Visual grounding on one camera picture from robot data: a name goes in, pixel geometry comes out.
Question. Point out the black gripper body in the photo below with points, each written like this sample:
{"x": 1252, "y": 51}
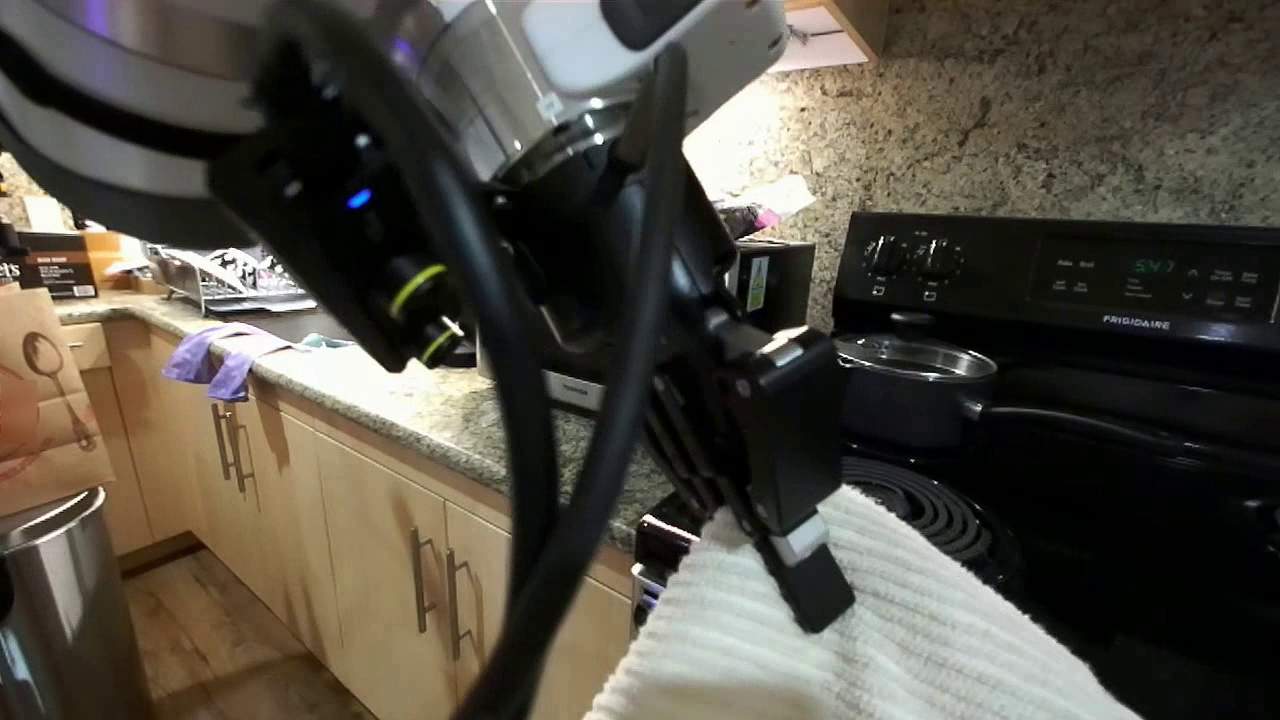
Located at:
{"x": 700, "y": 302}

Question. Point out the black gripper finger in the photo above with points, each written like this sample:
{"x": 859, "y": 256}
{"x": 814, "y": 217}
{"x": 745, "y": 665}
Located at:
{"x": 793, "y": 424}

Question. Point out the white ribbed towel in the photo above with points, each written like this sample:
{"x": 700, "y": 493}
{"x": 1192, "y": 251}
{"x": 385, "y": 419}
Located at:
{"x": 905, "y": 643}

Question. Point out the black electric stove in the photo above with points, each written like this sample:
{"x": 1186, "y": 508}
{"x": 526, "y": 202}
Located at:
{"x": 1147, "y": 507}

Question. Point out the stainless steel microwave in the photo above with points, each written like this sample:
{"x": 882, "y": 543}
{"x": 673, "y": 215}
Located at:
{"x": 774, "y": 282}

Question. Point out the dark clutter pile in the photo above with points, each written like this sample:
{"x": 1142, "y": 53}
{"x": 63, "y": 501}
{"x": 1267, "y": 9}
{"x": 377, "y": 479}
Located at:
{"x": 742, "y": 223}

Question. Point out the black saucepan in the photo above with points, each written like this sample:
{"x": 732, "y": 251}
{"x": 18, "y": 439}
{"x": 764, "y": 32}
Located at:
{"x": 905, "y": 395}

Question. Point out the wooden base cabinets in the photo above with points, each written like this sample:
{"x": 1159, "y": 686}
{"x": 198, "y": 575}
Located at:
{"x": 361, "y": 563}

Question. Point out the metal dish rack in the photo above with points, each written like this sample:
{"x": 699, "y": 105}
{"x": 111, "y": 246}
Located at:
{"x": 235, "y": 282}

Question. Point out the purple cloth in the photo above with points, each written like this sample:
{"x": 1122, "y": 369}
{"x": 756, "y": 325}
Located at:
{"x": 200, "y": 362}

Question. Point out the brown and black box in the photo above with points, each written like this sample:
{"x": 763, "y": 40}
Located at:
{"x": 63, "y": 266}

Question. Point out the brown paper bag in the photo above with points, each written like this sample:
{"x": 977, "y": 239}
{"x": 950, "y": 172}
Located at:
{"x": 46, "y": 402}

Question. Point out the stainless steel trash can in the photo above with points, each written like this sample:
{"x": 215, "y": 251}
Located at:
{"x": 65, "y": 613}

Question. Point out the wooden wall cabinets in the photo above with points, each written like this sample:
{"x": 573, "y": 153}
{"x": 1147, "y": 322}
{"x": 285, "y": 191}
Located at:
{"x": 852, "y": 23}

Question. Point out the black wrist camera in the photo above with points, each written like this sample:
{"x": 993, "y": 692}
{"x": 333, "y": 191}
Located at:
{"x": 320, "y": 224}

